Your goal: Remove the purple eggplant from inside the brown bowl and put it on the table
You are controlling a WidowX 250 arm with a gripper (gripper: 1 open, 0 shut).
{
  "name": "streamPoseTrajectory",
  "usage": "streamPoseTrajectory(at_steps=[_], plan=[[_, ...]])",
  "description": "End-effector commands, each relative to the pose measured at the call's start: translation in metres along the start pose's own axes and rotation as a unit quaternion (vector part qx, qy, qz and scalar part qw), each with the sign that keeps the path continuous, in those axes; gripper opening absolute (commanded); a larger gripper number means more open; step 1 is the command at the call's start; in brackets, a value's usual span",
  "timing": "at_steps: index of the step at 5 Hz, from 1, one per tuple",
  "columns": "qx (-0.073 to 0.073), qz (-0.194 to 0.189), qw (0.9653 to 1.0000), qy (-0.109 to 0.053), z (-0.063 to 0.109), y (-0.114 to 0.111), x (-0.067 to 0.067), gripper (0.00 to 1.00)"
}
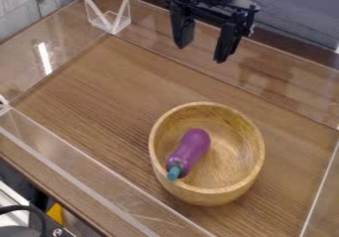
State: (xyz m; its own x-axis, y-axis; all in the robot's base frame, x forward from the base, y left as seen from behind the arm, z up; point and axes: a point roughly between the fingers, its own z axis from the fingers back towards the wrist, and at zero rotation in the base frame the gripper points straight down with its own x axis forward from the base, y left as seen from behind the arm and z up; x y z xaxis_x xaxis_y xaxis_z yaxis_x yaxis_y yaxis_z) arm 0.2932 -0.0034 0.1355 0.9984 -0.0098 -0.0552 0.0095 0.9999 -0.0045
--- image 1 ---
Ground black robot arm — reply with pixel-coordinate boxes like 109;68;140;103
168;0;259;63

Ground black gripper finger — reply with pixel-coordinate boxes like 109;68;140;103
213;22;241;63
169;2;194;49

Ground black cable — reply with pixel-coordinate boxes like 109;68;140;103
0;204;49;237

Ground purple toy eggplant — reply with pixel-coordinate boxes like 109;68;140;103
165;128;210;181

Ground brown wooden bowl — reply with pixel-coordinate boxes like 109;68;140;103
148;102;264;206

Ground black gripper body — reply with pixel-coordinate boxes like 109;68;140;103
169;0;259;37

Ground clear acrylic corner bracket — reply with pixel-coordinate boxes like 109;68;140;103
84;0;130;35

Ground clear acrylic wall panels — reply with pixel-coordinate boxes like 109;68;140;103
0;0;339;237

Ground black device with yellow label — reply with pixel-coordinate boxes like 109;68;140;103
28;202;77;237

